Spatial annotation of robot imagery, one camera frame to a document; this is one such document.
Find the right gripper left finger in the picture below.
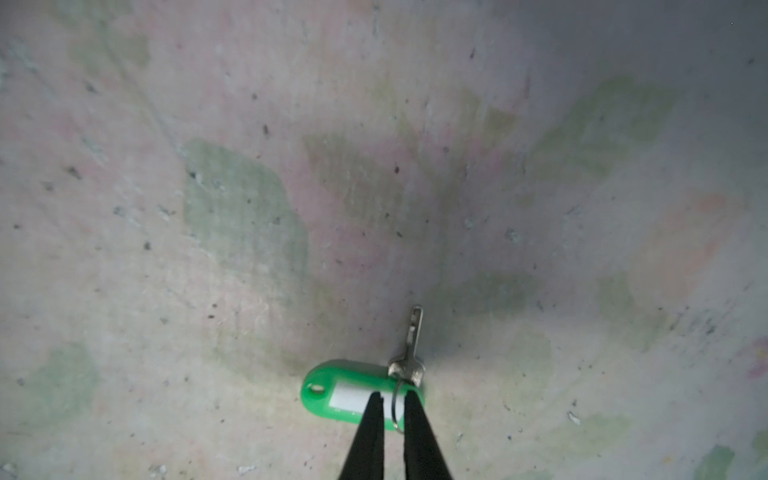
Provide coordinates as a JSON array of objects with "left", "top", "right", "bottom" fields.
[{"left": 339, "top": 392, "right": 385, "bottom": 480}]

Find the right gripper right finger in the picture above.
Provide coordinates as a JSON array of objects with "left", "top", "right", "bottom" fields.
[{"left": 404, "top": 391, "right": 453, "bottom": 480}]

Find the green key tag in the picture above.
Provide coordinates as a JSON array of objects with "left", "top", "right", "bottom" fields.
[{"left": 299, "top": 359, "right": 424, "bottom": 431}]

